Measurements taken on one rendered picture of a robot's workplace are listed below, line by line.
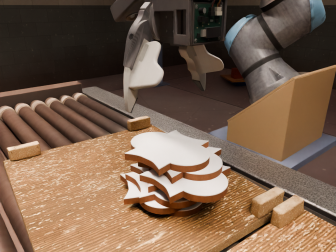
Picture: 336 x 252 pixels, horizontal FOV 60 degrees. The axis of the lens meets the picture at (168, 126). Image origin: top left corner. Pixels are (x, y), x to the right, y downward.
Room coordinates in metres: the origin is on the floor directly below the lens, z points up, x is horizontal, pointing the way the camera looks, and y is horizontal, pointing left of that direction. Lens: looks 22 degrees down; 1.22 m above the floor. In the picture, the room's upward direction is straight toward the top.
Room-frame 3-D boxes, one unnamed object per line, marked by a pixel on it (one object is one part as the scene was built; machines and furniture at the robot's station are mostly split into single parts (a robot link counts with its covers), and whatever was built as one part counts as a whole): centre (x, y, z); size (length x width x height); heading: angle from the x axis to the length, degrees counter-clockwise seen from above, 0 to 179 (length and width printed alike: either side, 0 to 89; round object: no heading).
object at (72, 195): (0.45, 0.07, 0.93); 0.41 x 0.35 x 0.02; 35
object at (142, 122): (0.68, 0.07, 0.95); 0.06 x 0.02 x 0.03; 125
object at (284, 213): (0.34, -0.17, 0.95); 0.06 x 0.02 x 0.03; 127
